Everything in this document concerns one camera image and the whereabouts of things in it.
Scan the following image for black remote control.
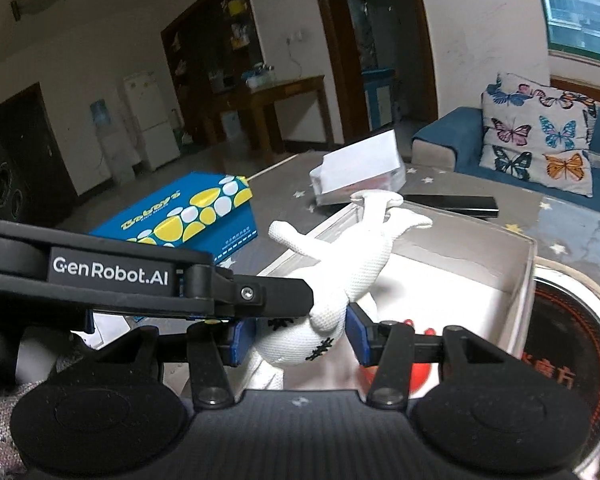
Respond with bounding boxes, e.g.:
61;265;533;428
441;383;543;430
402;194;498;219

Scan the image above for wooden side table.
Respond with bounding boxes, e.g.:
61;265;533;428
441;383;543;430
200;75;333;163

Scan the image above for black speaker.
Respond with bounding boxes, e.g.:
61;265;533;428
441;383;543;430
0;116;31;226

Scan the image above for red round toy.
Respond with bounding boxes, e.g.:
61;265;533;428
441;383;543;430
357;317;436;398

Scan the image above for water dispenser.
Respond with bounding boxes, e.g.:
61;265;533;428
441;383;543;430
89;100;136;183

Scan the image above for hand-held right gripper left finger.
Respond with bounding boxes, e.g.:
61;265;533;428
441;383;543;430
115;317;255;408

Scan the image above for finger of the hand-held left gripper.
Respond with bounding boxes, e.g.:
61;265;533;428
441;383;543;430
182;265;315;322

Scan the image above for round black induction cooker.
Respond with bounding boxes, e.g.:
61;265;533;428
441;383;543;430
522;257;600;466

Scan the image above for person's left forearm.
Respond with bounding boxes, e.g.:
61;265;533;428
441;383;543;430
0;325;88;466

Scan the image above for wooden door frame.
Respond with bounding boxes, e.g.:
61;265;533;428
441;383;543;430
307;0;438;143

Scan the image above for starry grey table cover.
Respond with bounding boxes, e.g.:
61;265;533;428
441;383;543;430
215;150;600;480

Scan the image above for white plush toy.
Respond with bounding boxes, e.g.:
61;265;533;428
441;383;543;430
252;191;433;390

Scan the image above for white refrigerator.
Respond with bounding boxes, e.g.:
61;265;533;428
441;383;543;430
118;72;181;171

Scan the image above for blue yellow tissue box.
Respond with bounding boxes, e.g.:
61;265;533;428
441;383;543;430
89;172;259;271

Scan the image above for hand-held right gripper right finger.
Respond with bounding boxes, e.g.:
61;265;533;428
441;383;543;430
345;304;486;408

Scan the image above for blue sofa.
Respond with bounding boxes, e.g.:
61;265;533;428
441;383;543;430
411;77;600;211

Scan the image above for grey cardboard box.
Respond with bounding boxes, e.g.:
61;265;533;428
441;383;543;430
257;199;538;396

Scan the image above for white paper sheet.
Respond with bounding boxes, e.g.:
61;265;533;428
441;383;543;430
91;312;146;350

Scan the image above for small white open box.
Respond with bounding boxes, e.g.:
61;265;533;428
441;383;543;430
309;129;406;207

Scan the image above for dark wooden cabinet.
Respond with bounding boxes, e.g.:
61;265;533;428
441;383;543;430
161;0;266;146

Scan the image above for butterfly print pillow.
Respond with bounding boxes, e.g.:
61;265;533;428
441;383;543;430
479;73;598;198

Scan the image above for dark wooden door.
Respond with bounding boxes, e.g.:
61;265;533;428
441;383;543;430
0;82;78;221

